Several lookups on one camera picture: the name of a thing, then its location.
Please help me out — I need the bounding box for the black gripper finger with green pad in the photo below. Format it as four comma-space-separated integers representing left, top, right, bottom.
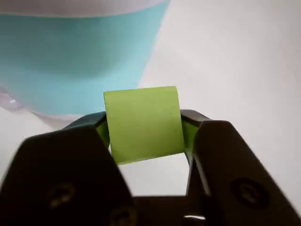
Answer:
0, 111, 137, 226
180, 109, 301, 226

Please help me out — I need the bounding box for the green lego block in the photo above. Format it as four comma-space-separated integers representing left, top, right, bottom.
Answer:
103, 86, 185, 165

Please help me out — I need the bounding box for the teal whale-shaped bin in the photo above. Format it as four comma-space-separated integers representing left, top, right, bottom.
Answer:
0, 0, 171, 129

